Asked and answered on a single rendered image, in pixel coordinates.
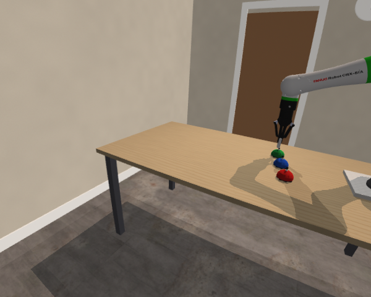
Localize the red bell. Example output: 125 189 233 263
276 167 294 183

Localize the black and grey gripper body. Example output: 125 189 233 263
278 109 294 126

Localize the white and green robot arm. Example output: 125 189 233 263
279 56 371 111

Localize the green dome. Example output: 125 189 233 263
271 148 284 158

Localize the blue bell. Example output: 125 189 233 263
273 156 289 169

